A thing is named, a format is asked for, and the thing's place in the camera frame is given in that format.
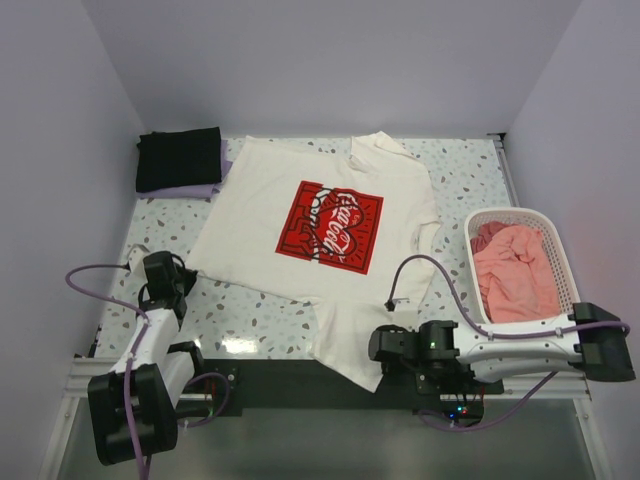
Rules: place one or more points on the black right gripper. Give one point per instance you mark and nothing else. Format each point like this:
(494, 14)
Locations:
(397, 369)

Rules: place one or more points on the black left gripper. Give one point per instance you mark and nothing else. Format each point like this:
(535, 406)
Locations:
(189, 278)

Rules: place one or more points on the white t shirt red print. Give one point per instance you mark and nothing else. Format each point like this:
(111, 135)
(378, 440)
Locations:
(342, 233)

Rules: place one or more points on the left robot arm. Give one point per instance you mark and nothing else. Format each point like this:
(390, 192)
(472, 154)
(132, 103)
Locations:
(133, 406)

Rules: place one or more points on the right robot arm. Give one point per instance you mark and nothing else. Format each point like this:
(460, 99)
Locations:
(450, 357)

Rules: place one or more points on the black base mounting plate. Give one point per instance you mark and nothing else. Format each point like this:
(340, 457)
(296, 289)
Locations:
(307, 384)

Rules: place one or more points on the folded black t shirt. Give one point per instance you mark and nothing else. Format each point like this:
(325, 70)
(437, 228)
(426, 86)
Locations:
(178, 159)

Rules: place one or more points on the pink t shirt in basket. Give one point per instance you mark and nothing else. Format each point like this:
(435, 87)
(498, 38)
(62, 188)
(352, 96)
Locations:
(514, 275)

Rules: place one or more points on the white plastic laundry basket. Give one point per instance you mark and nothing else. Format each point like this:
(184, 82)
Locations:
(565, 285)

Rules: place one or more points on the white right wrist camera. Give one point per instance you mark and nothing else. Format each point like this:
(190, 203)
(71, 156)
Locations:
(404, 313)

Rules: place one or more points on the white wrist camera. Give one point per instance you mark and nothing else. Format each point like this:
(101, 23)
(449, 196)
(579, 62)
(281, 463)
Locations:
(404, 313)
(135, 259)

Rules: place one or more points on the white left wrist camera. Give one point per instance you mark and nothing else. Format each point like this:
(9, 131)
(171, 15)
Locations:
(135, 259)

